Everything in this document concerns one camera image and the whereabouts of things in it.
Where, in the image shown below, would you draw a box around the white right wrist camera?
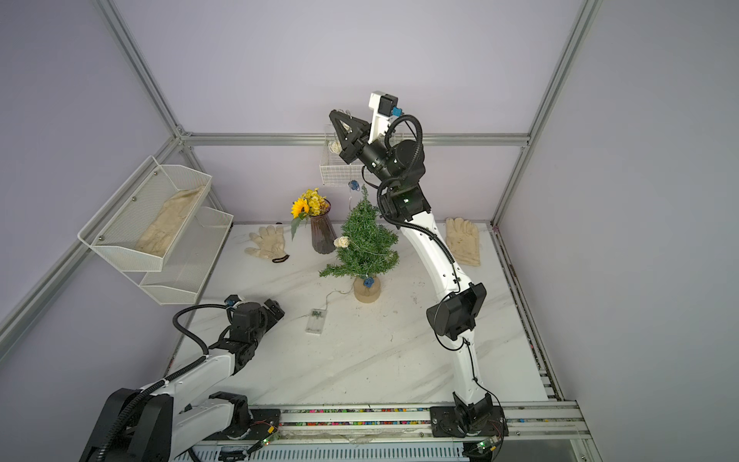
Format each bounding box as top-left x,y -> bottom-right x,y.
369,90 -> 402,144

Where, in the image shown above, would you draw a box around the cream glove on table left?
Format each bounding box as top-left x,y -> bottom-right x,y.
244,224 -> 290,264

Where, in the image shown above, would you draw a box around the dark glass vase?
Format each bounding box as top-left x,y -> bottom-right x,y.
310,201 -> 337,254

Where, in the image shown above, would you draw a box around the cream glove on table right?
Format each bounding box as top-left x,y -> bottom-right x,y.
446,218 -> 481,267

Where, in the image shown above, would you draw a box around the clear battery box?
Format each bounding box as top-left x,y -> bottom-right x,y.
305,309 -> 327,335

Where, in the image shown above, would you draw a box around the rattan ball string lights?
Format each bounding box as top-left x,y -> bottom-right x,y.
319,180 -> 385,291

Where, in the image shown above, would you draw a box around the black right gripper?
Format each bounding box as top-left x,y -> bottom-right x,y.
335,114 -> 402,196

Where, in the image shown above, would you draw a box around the small green christmas tree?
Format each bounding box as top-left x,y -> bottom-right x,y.
319,186 -> 400,304

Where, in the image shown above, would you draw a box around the yellow sunflower bouquet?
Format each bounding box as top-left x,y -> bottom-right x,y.
291,188 -> 329,238

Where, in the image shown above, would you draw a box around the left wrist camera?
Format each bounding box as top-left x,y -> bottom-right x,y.
224,295 -> 244,309

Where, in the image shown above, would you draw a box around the white wire wall basket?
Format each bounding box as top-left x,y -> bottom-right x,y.
319,123 -> 364,187

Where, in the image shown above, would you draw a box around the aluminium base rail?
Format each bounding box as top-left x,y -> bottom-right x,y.
103,400 -> 596,462

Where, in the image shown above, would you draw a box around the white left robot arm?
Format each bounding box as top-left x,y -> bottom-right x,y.
81,295 -> 285,461

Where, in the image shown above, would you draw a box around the cream glove on table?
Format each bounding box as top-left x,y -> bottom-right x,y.
446,218 -> 481,267
244,224 -> 290,264

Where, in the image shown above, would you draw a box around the white two-tier mesh shelf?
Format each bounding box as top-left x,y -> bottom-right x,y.
78,157 -> 233,305

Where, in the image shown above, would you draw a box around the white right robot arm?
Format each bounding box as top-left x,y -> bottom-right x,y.
329,109 -> 507,452

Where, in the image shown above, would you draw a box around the cream glove in shelf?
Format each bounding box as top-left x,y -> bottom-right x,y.
135,186 -> 204,257

